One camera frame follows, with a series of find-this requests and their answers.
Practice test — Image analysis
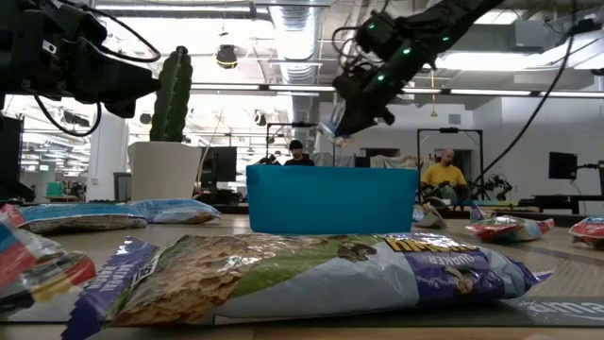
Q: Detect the silver ceiling ventilation duct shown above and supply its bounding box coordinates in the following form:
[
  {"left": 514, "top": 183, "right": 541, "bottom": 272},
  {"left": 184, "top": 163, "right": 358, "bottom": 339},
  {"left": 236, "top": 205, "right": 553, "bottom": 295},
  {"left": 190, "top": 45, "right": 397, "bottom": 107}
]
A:
[{"left": 268, "top": 4, "right": 327, "bottom": 125}]

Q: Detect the light blue granola bar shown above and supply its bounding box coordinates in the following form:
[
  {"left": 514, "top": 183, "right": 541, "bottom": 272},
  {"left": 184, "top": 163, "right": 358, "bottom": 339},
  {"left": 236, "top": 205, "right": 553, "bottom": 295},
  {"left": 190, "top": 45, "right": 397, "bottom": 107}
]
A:
[{"left": 316, "top": 99, "right": 354, "bottom": 148}]

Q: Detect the tall green cactus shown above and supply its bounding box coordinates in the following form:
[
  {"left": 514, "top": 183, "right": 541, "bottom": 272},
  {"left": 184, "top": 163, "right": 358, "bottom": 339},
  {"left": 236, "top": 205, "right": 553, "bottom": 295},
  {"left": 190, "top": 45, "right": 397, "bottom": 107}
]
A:
[{"left": 149, "top": 45, "right": 194, "bottom": 143}]

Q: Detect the black metal frame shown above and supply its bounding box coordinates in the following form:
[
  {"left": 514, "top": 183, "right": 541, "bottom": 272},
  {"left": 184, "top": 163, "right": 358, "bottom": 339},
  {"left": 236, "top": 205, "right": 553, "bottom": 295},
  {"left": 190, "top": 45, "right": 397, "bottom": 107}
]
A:
[
  {"left": 416, "top": 127, "right": 484, "bottom": 202},
  {"left": 265, "top": 122, "right": 337, "bottom": 167}
]

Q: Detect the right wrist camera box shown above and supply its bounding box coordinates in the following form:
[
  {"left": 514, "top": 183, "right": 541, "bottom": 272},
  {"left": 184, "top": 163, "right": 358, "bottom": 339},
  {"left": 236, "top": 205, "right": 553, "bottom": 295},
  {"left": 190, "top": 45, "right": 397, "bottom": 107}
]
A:
[{"left": 375, "top": 107, "right": 396, "bottom": 127}]

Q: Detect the blue plastic bin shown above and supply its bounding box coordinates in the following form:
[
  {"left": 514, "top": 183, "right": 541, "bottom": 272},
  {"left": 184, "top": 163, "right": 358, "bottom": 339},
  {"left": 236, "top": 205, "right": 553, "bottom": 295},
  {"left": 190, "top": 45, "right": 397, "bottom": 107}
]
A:
[{"left": 245, "top": 164, "right": 420, "bottom": 235}]

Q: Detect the black computer monitor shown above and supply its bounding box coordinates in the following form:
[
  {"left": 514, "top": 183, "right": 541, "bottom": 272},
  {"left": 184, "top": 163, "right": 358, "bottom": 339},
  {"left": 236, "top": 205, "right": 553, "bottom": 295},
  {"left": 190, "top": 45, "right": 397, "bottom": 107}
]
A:
[
  {"left": 548, "top": 151, "right": 579, "bottom": 180},
  {"left": 200, "top": 145, "right": 238, "bottom": 190}
]

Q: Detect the red yellow granola bar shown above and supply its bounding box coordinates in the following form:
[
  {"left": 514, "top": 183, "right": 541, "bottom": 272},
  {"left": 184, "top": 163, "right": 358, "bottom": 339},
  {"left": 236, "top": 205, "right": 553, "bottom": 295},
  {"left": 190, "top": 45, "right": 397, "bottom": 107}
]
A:
[{"left": 0, "top": 212, "right": 98, "bottom": 315}]

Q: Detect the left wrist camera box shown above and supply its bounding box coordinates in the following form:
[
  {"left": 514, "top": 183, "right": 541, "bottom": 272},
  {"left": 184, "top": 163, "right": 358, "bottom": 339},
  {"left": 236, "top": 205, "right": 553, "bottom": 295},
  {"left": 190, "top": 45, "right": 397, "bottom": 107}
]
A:
[{"left": 103, "top": 97, "right": 138, "bottom": 119}]

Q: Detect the blue white granola bar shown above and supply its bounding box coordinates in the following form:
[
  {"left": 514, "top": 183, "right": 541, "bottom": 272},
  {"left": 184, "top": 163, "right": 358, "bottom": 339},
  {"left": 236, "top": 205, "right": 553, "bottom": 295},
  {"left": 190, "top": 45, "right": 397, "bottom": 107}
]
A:
[{"left": 411, "top": 201, "right": 448, "bottom": 230}]

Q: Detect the black upright panel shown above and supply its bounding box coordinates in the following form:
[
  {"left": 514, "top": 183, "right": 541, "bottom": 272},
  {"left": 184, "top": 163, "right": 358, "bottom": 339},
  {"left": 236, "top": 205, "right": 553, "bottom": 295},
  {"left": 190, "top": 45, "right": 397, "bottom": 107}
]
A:
[{"left": 0, "top": 115, "right": 25, "bottom": 202}]

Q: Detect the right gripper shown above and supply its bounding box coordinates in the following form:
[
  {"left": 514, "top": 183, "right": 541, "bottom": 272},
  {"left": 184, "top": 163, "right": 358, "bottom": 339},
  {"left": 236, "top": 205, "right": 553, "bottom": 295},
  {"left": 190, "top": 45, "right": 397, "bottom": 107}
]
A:
[{"left": 333, "top": 60, "right": 414, "bottom": 137}]

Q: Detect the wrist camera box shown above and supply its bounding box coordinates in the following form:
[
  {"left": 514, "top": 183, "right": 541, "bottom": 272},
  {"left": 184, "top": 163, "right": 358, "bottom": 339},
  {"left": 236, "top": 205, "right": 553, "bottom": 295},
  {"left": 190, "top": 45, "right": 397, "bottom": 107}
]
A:
[
  {"left": 103, "top": 97, "right": 138, "bottom": 119},
  {"left": 375, "top": 107, "right": 396, "bottom": 127}
]

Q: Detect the blue granola bar wrapper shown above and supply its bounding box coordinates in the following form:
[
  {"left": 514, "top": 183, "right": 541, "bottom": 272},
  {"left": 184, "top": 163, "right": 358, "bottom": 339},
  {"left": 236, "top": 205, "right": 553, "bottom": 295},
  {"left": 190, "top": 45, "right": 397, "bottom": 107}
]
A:
[{"left": 0, "top": 202, "right": 148, "bottom": 235}]

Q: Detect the grey box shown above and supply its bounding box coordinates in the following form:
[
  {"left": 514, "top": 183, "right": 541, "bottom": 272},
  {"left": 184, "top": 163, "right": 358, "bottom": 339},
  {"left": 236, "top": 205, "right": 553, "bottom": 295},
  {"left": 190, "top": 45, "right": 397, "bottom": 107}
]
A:
[{"left": 112, "top": 172, "right": 132, "bottom": 202}]

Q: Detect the blue speckled granola bar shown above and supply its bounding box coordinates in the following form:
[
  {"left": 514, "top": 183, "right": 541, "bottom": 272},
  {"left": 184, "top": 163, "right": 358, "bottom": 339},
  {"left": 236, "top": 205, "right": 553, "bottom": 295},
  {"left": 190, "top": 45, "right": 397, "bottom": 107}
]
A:
[{"left": 131, "top": 198, "right": 222, "bottom": 226}]

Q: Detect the yellow hanging pendant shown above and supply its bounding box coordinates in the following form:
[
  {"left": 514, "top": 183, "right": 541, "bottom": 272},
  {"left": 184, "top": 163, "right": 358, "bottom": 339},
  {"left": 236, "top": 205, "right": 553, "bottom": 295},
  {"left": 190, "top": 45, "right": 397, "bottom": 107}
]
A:
[{"left": 428, "top": 70, "right": 439, "bottom": 119}]

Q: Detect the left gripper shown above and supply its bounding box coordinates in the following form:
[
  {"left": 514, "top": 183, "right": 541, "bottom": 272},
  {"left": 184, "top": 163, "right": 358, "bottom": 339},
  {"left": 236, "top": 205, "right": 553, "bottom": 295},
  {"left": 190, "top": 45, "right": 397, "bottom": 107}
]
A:
[{"left": 27, "top": 2, "right": 161, "bottom": 103}]

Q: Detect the white planter pot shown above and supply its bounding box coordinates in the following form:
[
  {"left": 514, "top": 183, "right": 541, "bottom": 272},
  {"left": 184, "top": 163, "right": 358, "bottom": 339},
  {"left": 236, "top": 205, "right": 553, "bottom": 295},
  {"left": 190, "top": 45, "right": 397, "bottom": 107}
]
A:
[{"left": 126, "top": 141, "right": 203, "bottom": 202}]

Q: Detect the black hanging ceiling lamp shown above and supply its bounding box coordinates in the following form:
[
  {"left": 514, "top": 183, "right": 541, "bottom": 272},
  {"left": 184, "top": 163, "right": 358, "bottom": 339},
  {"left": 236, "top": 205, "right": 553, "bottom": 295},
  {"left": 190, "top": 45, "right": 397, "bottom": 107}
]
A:
[{"left": 215, "top": 43, "right": 240, "bottom": 71}]

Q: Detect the person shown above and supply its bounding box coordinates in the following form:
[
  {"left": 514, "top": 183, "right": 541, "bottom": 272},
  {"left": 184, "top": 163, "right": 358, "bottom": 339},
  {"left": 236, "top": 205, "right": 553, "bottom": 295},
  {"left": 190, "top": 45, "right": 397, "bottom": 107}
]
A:
[
  {"left": 420, "top": 148, "right": 468, "bottom": 202},
  {"left": 282, "top": 139, "right": 316, "bottom": 167}
]

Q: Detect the black desk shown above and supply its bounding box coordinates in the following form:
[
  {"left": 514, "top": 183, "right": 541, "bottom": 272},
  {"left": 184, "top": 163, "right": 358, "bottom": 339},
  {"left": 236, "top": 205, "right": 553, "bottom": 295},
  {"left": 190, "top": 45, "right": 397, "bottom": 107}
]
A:
[{"left": 518, "top": 193, "right": 604, "bottom": 213}]

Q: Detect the purple Quaker Chewy bar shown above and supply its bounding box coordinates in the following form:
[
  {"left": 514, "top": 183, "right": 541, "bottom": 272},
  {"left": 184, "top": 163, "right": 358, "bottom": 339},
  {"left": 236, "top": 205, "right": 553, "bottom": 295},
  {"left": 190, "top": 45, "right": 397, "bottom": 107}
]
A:
[{"left": 60, "top": 231, "right": 553, "bottom": 340}]

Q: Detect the long black arm cable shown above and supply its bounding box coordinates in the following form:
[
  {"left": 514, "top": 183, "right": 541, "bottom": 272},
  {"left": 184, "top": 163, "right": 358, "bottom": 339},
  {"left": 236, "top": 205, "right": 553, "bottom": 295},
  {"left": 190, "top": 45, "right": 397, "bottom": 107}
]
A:
[{"left": 471, "top": 18, "right": 579, "bottom": 188}]

